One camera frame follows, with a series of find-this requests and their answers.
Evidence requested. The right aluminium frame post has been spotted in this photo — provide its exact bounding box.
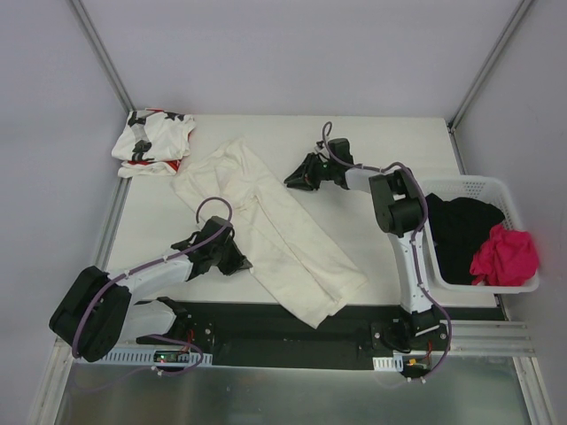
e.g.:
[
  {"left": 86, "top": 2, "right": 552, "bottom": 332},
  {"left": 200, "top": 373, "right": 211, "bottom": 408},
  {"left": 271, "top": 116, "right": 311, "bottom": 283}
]
[{"left": 446, "top": 0, "right": 537, "bottom": 134}]

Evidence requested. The cream white t shirt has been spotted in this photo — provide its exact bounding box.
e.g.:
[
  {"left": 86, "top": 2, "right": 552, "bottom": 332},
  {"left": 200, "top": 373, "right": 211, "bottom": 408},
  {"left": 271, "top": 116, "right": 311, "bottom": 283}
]
[{"left": 172, "top": 139, "right": 368, "bottom": 328}]

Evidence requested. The right white cable duct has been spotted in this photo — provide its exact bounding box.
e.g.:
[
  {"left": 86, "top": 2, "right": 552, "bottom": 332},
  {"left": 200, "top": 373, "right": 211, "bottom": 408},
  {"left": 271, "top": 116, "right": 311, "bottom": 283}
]
[{"left": 372, "top": 355, "right": 404, "bottom": 373}]

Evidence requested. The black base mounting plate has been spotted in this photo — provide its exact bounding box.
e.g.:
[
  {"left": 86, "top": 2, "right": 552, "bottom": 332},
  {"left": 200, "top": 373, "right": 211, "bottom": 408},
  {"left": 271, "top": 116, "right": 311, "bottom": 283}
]
[{"left": 163, "top": 302, "right": 448, "bottom": 370}]

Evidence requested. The pink garment in basket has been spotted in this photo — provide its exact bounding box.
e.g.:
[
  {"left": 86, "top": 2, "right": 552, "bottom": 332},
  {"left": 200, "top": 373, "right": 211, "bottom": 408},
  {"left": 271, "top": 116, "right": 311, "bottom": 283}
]
[{"left": 470, "top": 224, "right": 540, "bottom": 288}]

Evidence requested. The red white folded shirt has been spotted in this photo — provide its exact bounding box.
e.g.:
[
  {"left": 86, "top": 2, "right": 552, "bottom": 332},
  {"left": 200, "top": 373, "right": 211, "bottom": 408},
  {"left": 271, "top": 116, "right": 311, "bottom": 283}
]
[{"left": 118, "top": 159, "right": 182, "bottom": 179}]

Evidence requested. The black garment in basket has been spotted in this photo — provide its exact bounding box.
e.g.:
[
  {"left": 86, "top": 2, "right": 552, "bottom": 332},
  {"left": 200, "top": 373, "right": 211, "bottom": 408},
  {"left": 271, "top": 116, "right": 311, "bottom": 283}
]
[{"left": 425, "top": 193, "right": 505, "bottom": 285}]

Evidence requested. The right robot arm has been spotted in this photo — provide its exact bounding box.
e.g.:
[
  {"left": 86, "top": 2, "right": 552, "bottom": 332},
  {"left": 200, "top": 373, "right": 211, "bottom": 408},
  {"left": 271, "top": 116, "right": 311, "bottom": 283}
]
[{"left": 284, "top": 138, "right": 440, "bottom": 353}]

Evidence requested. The white black patterned folded shirt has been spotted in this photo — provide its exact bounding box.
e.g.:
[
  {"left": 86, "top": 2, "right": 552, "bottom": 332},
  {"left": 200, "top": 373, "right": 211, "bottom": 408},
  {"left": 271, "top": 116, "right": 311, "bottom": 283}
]
[{"left": 112, "top": 110, "right": 196, "bottom": 162}]

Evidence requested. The aluminium frame post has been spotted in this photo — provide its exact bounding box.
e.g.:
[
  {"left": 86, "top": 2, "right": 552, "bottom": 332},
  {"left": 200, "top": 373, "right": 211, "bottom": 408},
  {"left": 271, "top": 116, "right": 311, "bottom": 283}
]
[
  {"left": 446, "top": 0, "right": 537, "bottom": 134},
  {"left": 66, "top": 0, "right": 135, "bottom": 112}
]

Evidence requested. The white plastic laundry basket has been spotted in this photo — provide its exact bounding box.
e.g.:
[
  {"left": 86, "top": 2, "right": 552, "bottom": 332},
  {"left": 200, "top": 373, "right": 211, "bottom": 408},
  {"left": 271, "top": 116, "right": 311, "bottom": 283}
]
[{"left": 420, "top": 175, "right": 540, "bottom": 294}]

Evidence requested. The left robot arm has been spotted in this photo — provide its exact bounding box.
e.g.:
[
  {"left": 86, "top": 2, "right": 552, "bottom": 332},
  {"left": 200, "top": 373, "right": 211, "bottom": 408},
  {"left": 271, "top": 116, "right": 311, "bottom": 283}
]
[{"left": 49, "top": 216, "right": 252, "bottom": 362}]

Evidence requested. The left aluminium frame post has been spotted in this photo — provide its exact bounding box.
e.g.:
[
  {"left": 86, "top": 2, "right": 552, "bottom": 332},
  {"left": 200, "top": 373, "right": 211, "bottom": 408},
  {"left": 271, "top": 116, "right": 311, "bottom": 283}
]
[{"left": 66, "top": 0, "right": 135, "bottom": 112}]

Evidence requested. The white cable duct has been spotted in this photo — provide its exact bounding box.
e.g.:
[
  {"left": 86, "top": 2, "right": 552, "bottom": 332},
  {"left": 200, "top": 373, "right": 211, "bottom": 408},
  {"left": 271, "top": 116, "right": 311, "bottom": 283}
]
[
  {"left": 97, "top": 348, "right": 213, "bottom": 367},
  {"left": 372, "top": 355, "right": 404, "bottom": 373}
]

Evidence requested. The left white cable duct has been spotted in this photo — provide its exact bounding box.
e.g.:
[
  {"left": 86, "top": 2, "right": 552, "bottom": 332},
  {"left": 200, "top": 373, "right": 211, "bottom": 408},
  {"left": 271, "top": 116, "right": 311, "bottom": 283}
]
[{"left": 97, "top": 348, "right": 213, "bottom": 367}]

